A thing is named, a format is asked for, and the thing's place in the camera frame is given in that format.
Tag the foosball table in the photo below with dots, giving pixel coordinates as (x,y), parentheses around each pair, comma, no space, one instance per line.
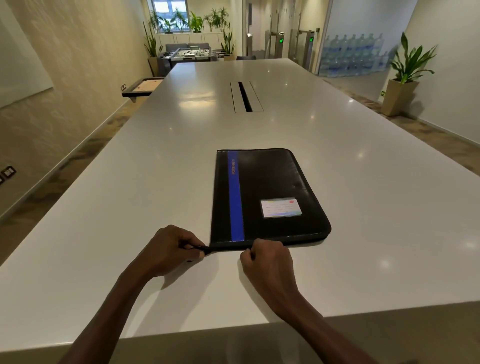
(191,55)

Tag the dark chair back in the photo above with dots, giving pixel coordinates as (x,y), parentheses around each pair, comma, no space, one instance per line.
(246,57)

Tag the black framed wooden game board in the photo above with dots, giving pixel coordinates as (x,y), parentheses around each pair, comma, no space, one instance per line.
(144,86)

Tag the grey sofa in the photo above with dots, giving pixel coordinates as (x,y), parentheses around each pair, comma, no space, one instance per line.
(176,46)

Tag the person's right hand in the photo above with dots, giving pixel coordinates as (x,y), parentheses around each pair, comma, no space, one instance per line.
(272,270)

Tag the person's left fingers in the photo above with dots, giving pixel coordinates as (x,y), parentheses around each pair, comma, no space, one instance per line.
(193,242)

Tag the person's right fingers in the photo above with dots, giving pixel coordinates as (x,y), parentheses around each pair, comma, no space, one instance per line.
(249,253)

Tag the green plant in beige planter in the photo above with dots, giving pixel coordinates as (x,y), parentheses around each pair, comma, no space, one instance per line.
(401,93)

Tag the black portfolio folder blue stripe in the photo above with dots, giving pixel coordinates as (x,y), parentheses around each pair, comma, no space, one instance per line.
(270,180)

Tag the tall plant in tan planter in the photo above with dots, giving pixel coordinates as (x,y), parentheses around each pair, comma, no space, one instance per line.
(152,48)
(228,43)

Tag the window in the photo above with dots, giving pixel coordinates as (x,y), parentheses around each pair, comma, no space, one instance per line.
(170,7)

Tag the black double wall socket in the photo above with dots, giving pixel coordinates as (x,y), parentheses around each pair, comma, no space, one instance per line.
(7,173)

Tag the person's left hand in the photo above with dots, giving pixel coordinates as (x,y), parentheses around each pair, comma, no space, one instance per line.
(168,255)

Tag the person's left forearm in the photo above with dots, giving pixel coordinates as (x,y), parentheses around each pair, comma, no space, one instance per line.
(112,315)

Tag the person's right forearm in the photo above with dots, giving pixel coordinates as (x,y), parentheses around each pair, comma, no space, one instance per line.
(318,330)

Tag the stack of water bottles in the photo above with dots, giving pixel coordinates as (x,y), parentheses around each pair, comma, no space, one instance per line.
(352,56)

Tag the metal turnstile gate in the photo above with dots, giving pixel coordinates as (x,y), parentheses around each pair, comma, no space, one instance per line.
(275,44)
(305,48)

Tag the small green potted plant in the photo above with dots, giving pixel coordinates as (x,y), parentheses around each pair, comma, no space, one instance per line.
(155,20)
(180,18)
(217,18)
(196,23)
(168,25)

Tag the white low cabinet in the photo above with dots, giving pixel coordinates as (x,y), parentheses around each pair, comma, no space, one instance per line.
(187,38)

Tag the white wall board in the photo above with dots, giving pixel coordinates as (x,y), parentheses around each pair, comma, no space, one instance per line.
(18,56)

